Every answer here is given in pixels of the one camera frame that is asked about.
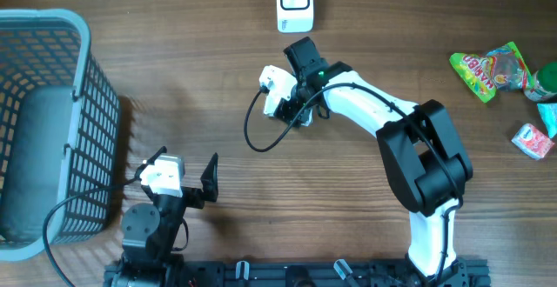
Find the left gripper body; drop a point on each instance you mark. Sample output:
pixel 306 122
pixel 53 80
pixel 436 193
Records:
pixel 170 206

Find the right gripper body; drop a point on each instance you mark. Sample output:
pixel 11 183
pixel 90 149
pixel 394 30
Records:
pixel 286 109

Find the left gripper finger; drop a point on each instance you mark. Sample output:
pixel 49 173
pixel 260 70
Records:
pixel 209 180
pixel 150 161

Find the colourful gummy candy bag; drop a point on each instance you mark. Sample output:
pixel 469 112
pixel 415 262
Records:
pixel 503 69

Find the orange white snack packet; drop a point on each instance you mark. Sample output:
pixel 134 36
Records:
pixel 532 141

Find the green lid jar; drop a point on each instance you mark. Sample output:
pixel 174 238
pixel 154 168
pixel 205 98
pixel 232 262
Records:
pixel 541 86

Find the teal tissue packet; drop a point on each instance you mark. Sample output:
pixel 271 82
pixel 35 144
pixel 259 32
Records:
pixel 548 114

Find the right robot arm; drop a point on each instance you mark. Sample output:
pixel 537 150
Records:
pixel 426 164

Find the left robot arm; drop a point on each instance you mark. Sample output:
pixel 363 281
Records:
pixel 150 256

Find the white barcode scanner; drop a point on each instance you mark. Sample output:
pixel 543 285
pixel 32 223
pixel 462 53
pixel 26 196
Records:
pixel 295 16

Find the grey plastic mesh basket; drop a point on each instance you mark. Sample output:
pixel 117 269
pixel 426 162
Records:
pixel 59 128

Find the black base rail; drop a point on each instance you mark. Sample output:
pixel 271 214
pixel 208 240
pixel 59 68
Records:
pixel 388 272

